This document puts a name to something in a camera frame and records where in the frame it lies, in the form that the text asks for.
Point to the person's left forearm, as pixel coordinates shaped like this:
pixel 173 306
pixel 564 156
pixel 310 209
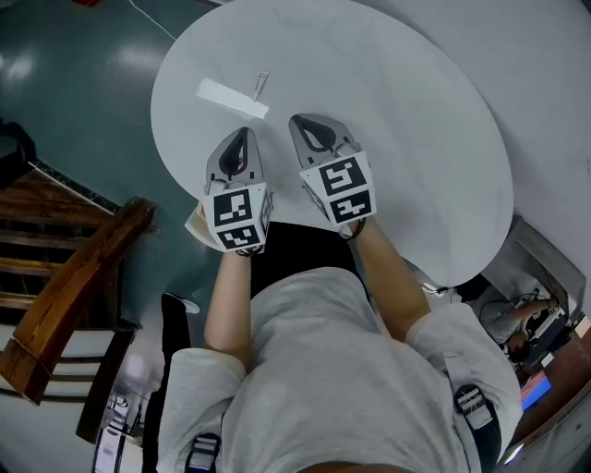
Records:
pixel 231 314

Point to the blue monitor screen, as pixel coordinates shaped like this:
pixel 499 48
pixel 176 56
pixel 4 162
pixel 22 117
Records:
pixel 535 392

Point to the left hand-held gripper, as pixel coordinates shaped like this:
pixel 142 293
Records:
pixel 237 212

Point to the person's right forearm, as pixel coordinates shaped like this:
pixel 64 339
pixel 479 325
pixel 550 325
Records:
pixel 392 286

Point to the brown wooden chair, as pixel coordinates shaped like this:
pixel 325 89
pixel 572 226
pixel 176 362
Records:
pixel 69 286

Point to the person's black trousers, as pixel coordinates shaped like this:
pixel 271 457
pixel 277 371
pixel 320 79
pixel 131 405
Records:
pixel 305 249

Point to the white round table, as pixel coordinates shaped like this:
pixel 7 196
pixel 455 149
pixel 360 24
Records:
pixel 392 138

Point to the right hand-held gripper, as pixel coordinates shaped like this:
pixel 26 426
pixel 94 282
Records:
pixel 344 189

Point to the small wooden drawer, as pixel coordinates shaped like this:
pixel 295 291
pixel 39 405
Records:
pixel 198 226

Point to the person's grey t-shirt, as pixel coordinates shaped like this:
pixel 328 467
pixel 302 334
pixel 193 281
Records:
pixel 332 379

